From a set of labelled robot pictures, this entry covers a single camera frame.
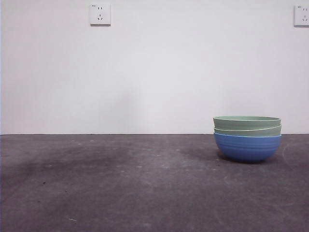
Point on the white wall socket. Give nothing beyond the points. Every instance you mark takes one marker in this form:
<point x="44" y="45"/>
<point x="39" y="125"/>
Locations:
<point x="100" y="14"/>
<point x="301" y="16"/>

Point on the blue ribbed bowl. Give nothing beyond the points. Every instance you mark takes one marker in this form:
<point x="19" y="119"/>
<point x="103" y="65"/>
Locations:
<point x="247" y="148"/>

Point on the green ribbed bowl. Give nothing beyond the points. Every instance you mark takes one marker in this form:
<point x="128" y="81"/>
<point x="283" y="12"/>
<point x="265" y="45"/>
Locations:
<point x="246" y="133"/>
<point x="246" y="123"/>

